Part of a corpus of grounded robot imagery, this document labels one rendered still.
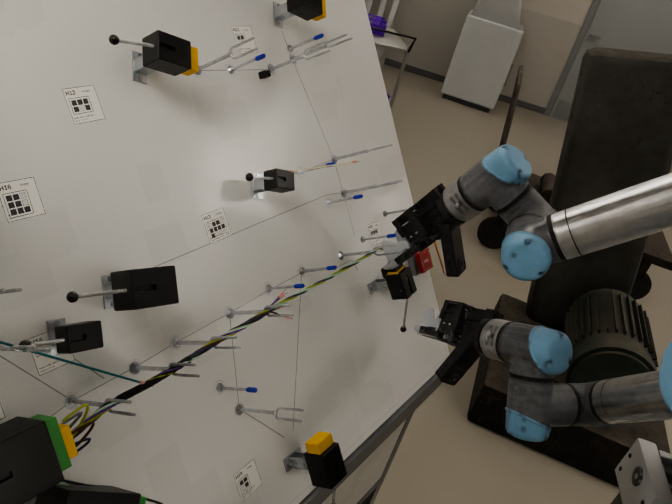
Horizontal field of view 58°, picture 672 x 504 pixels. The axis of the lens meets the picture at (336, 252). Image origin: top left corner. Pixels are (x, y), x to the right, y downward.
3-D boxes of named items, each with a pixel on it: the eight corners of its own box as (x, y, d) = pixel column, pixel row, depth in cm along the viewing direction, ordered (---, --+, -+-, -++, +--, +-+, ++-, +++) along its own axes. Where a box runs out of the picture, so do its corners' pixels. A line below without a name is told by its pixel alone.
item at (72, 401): (80, 404, 80) (142, 412, 71) (67, 411, 78) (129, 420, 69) (75, 390, 79) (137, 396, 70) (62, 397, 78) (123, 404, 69)
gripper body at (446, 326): (466, 310, 127) (512, 318, 117) (454, 350, 125) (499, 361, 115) (441, 298, 123) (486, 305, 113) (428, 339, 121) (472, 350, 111)
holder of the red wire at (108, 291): (36, 280, 77) (79, 274, 70) (129, 271, 87) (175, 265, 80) (40, 320, 77) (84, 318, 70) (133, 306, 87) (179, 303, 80)
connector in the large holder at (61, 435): (23, 420, 65) (41, 423, 63) (49, 408, 68) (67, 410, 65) (40, 469, 66) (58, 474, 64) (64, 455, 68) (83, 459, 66)
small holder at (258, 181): (226, 168, 103) (255, 160, 99) (265, 175, 110) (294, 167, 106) (227, 194, 103) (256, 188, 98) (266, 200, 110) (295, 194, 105)
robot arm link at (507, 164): (531, 188, 101) (497, 150, 100) (483, 222, 108) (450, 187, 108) (541, 168, 107) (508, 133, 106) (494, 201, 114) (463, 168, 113)
